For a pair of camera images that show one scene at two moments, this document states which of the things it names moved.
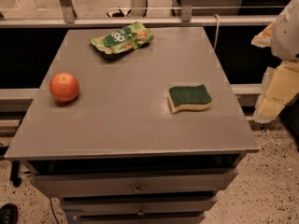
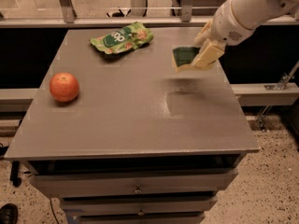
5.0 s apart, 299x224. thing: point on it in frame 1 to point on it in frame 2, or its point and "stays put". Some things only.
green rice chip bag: (124, 38) stays put
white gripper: (289, 35) to (228, 24)
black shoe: (8, 214) stays put
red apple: (64, 87) stays put
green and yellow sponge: (192, 97) to (182, 58)
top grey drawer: (135, 183) stays put
